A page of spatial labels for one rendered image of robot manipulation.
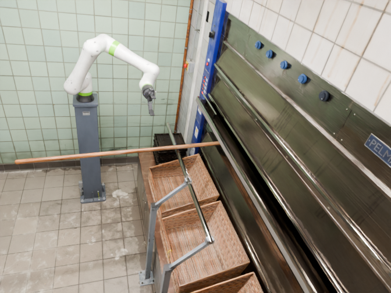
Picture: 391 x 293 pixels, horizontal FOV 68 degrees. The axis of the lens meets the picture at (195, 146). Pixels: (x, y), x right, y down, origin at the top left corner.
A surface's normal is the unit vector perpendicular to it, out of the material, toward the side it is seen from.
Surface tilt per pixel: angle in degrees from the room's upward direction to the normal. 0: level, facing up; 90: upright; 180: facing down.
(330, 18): 90
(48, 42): 90
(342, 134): 92
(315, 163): 70
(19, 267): 0
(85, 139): 90
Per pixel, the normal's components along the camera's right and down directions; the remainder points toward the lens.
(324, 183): -0.84, -0.23
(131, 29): 0.28, 0.60
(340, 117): -0.95, 0.05
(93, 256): 0.15, -0.80
